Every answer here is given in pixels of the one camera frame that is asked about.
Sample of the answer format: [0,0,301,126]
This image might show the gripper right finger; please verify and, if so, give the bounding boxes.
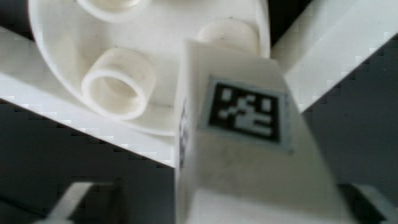
[339,184,398,224]

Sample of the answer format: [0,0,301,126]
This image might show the white frame wall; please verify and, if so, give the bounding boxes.
[0,0,398,165]

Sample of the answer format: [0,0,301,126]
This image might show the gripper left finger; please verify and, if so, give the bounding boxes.
[33,182,93,224]

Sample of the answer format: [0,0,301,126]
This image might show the white stool leg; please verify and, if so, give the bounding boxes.
[175,40,356,224]

